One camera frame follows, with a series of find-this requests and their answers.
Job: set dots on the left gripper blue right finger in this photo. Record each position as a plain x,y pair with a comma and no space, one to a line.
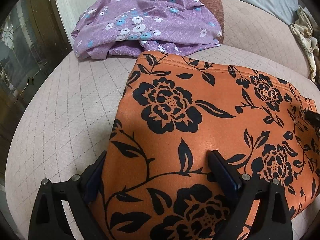
272,220

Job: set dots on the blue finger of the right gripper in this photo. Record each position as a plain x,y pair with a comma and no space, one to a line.
313,118

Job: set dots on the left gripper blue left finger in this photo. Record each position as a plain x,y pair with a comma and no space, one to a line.
48,218

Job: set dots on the orange black floral blouse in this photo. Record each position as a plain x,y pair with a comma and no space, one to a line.
156,183

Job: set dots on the cream brown floral blanket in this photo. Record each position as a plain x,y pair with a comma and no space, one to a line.
306,32

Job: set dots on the pink quilted mattress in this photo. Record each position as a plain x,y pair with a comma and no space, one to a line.
65,128

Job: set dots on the pink sofa bolster cushion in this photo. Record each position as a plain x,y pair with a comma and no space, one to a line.
249,28

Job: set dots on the wooden glass door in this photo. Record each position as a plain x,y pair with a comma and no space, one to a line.
33,43

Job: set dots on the purple floral garment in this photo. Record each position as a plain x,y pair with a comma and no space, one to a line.
130,27

